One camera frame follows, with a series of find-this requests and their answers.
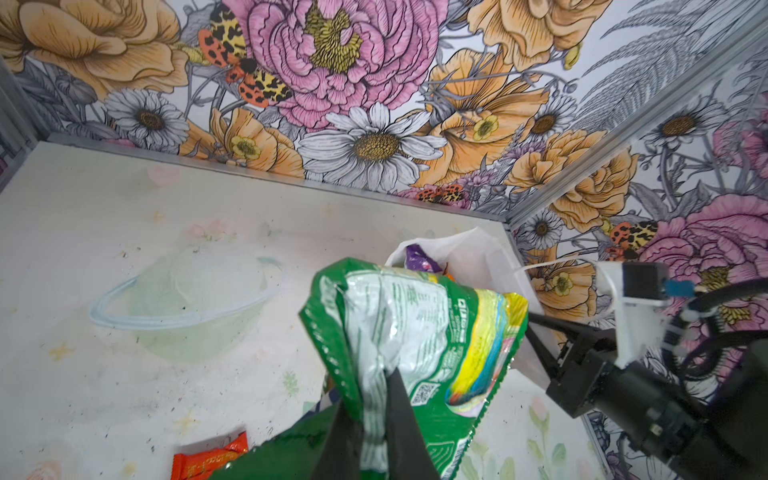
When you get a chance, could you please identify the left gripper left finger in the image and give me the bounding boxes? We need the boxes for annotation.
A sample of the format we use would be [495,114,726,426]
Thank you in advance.
[310,402,363,480]

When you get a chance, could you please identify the red snack packet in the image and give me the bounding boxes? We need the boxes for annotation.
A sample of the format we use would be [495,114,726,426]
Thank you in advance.
[170,431,248,480]

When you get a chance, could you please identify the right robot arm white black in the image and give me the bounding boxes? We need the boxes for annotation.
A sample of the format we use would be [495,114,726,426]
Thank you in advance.
[526,313,767,479]

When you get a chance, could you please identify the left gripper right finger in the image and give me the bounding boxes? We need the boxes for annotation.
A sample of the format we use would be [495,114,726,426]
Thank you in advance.
[385,370,440,480]

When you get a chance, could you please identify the white paper gift bag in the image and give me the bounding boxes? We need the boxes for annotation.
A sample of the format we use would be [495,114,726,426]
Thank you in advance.
[384,227,557,393]

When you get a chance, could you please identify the green candy bag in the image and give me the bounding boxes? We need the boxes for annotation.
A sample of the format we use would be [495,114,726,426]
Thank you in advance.
[215,258,529,479]

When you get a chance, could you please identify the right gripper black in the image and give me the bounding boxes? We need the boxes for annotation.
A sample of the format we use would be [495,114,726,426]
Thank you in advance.
[526,313,702,456]

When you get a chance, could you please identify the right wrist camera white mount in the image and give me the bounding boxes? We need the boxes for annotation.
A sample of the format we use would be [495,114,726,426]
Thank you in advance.
[596,261,671,368]

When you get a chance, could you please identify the purple Fox's berries candy bag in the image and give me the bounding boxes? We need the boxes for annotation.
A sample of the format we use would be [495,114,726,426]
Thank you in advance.
[404,244,444,274]

